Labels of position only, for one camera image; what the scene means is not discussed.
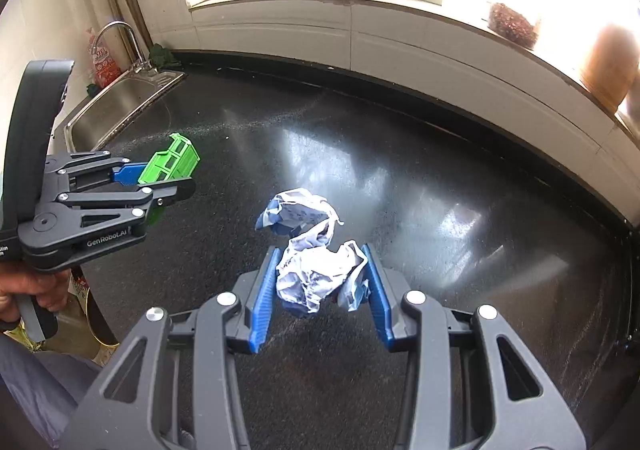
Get dark green cloth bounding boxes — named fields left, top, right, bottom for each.
left=147, top=43, right=182, bottom=74

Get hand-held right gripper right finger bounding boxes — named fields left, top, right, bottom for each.
left=361, top=243, right=587, bottom=450

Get yellowish plastic bag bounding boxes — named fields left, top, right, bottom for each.
left=47, top=267, right=122, bottom=367

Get person's left hand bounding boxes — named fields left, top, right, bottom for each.
left=0, top=272, right=69, bottom=324

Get red-label soap bottle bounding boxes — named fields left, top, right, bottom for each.
left=87, top=26, right=122, bottom=86

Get chrome faucet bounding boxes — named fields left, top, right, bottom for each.
left=94, top=20, right=151, bottom=76

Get person's grey trousers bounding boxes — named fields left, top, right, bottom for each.
left=0, top=329, right=122, bottom=450

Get green carton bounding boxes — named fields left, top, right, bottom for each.
left=137, top=132, right=202, bottom=221

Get long paper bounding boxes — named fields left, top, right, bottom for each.
left=254, top=188, right=372, bottom=319

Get steel sink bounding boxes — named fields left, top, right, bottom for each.
left=64, top=68, right=187, bottom=153

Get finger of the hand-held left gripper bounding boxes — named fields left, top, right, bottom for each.
left=43, top=149, right=149, bottom=193
left=34, top=178, right=197, bottom=242

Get orange wooden jar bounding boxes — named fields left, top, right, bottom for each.
left=581, top=24, right=640, bottom=114

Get brown scouring ball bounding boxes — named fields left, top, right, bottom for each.
left=487, top=2, right=542, bottom=50

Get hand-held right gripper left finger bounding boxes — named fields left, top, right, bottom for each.
left=59, top=245, right=283, bottom=450

